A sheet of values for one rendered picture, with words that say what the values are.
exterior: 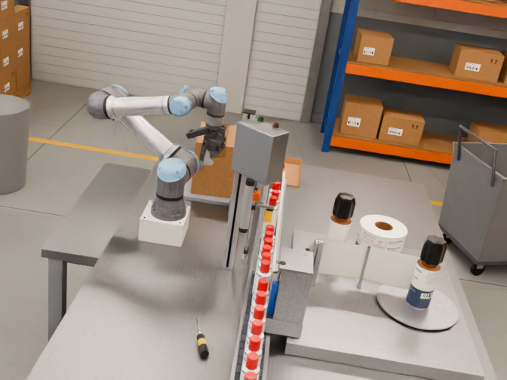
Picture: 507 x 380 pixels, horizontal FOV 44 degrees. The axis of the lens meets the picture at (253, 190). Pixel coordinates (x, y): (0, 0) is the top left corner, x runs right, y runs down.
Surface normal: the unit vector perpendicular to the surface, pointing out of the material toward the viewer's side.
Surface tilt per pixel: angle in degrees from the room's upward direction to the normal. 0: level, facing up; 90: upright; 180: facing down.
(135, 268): 0
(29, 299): 0
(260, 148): 90
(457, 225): 94
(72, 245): 0
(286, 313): 90
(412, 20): 90
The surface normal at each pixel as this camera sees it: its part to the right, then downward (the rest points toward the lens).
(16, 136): 0.83, 0.40
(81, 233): 0.14, -0.89
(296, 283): -0.09, 0.42
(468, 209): -0.97, 0.04
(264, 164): -0.64, 0.25
